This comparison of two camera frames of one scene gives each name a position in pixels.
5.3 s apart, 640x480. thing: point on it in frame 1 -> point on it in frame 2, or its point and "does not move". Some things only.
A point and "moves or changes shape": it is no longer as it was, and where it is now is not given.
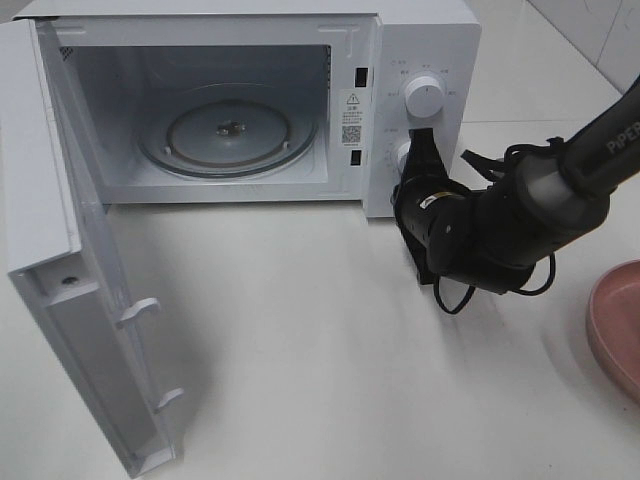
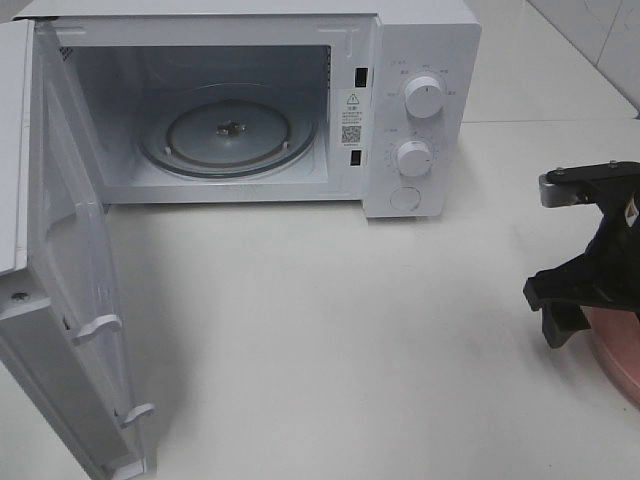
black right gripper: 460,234 -> 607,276
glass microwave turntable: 228,131 does not move
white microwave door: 58,247 moves or changes shape
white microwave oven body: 263,101 does not move
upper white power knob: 424,96 does not move
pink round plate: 613,317 does not move
